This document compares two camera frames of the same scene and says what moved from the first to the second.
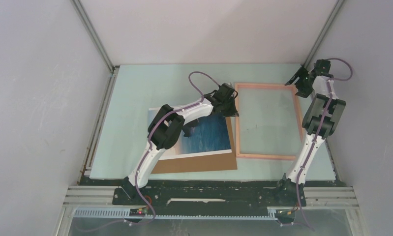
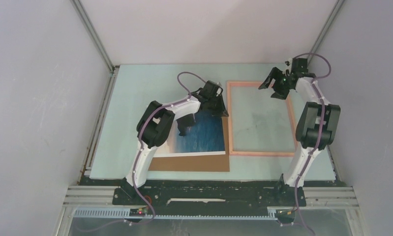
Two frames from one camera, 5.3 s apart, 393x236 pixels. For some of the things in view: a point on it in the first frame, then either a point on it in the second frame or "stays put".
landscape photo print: [211, 137] stays put
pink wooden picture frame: [238, 154] -> [253, 154]
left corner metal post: [94, 35] stays put
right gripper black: [302, 73] -> [282, 94]
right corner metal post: [329, 21] stays put
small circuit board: [137, 212] stays put
